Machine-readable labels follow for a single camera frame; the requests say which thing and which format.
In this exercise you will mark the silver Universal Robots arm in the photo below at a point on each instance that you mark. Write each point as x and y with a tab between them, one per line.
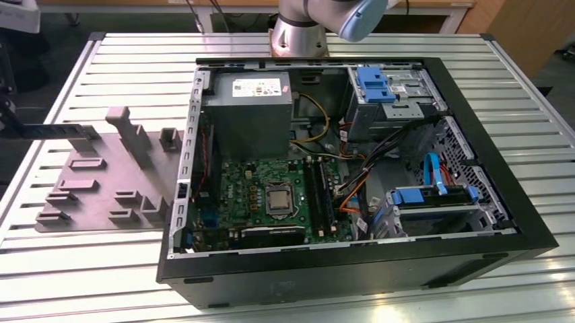
296	33

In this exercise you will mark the RAM stick in slot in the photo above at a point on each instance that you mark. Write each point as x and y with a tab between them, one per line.
327	195

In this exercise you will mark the grey parts rack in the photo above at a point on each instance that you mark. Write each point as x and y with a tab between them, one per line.
112	168

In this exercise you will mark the grey power supply unit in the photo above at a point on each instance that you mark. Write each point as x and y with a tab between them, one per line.
243	128

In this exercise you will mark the green motherboard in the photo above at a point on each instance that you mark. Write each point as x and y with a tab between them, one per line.
237	208

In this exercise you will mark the CPU socket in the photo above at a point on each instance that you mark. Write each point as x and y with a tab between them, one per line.
264	202

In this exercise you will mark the silver CPU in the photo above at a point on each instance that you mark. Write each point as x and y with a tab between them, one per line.
279	201

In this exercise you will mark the black graphics card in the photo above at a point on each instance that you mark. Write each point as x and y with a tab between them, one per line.
269	235

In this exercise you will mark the blue drive bay latch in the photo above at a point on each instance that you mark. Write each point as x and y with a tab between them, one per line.
372	80

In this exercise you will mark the black open PC case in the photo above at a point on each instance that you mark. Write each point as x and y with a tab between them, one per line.
313	276

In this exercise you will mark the metal drive cage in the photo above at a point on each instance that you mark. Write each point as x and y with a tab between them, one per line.
404	111

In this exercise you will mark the hard disk in blue carrier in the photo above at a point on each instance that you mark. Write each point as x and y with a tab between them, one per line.
412	196

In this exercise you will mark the wooden cabinet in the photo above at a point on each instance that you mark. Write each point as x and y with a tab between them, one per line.
529	33

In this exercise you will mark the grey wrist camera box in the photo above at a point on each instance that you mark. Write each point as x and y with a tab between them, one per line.
17	17

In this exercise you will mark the wooden desk white frame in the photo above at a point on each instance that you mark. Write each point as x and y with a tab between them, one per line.
431	10

